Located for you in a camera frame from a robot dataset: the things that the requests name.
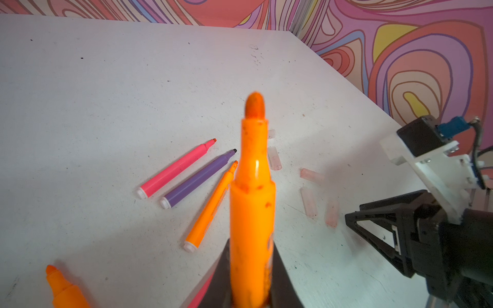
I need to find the pink marker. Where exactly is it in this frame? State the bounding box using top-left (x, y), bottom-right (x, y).
top-left (187, 271), bottom-right (214, 308)
top-left (136, 139), bottom-right (217, 199)

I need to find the pink marker upper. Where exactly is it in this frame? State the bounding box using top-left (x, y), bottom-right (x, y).
top-left (136, 139), bottom-right (217, 199)

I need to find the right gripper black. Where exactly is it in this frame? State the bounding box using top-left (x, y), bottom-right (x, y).
top-left (345, 190), bottom-right (492, 307)

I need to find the pink marker lower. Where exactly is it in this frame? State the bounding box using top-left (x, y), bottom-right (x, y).
top-left (187, 271), bottom-right (214, 308)

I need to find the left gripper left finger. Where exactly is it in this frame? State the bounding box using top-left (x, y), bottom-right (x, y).
top-left (198, 239), bottom-right (232, 308)

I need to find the orange highlighter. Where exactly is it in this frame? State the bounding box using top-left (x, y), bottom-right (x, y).
top-left (46, 265), bottom-right (90, 308)
top-left (230, 92), bottom-right (276, 307)

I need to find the purple marker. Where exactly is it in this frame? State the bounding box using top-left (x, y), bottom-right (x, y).
top-left (159, 149), bottom-right (237, 209)

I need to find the orange thin marker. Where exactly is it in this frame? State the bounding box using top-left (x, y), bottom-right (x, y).
top-left (183, 160), bottom-right (239, 253)

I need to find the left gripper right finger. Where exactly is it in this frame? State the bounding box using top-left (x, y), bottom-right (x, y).
top-left (270, 246), bottom-right (304, 308)

